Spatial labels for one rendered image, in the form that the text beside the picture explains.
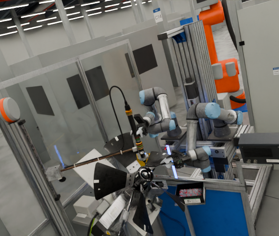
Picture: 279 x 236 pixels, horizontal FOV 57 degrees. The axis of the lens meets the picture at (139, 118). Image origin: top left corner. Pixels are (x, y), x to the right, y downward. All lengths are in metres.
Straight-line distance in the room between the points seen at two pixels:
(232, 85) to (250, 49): 2.51
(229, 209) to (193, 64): 1.27
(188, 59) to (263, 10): 1.02
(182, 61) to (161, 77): 3.96
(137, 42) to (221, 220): 4.47
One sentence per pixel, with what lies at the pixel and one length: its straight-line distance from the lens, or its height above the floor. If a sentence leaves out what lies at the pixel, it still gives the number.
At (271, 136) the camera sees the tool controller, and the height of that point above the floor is 1.25.
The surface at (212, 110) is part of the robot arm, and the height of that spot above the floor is 1.44.
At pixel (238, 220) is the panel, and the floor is 0.48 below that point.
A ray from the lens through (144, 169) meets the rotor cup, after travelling 1.75.
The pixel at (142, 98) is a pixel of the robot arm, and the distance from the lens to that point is 2.22.
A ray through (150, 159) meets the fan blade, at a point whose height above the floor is 1.19.
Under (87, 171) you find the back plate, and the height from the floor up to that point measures 1.28.
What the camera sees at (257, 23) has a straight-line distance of 3.10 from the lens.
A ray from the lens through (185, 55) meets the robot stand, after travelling 2.44.
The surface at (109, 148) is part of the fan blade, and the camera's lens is 1.85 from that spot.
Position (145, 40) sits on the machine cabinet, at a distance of 6.18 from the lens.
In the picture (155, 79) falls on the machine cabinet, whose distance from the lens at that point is 6.28.
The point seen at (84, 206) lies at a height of 0.97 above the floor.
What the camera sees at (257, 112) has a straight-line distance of 3.36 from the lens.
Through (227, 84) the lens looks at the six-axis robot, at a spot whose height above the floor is 0.59.
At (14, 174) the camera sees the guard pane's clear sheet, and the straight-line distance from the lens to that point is 1.98.
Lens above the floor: 2.11
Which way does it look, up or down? 18 degrees down
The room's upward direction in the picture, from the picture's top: 17 degrees counter-clockwise
